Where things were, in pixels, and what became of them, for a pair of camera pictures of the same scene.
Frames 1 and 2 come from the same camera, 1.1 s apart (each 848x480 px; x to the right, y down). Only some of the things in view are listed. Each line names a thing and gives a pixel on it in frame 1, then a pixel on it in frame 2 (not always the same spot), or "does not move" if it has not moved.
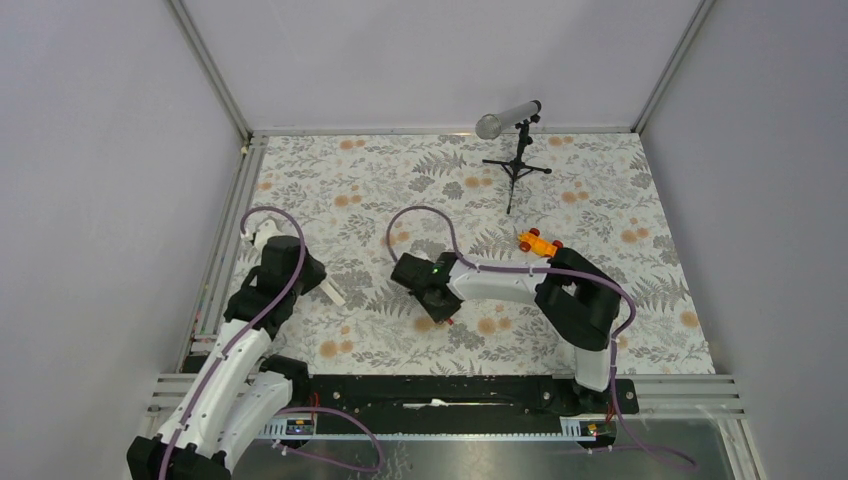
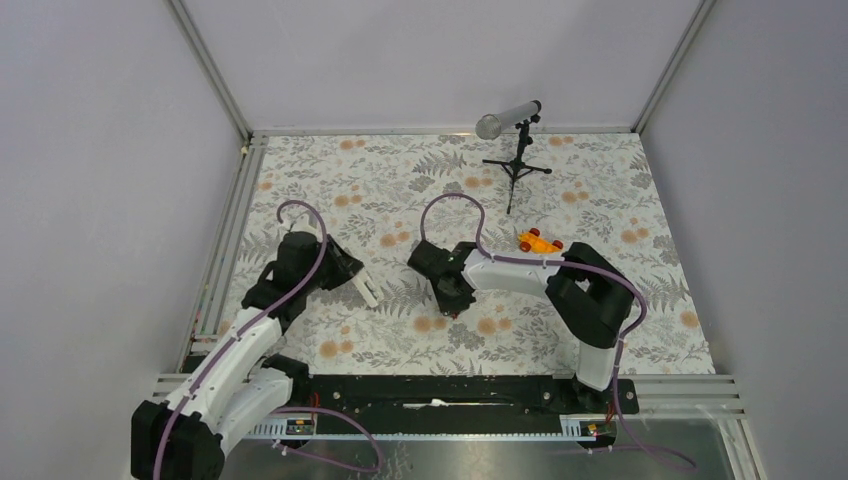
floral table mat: [362, 201] does not move
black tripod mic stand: [515, 166] does not move
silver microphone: [490, 126] does not move
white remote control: [333, 291] → [367, 288]
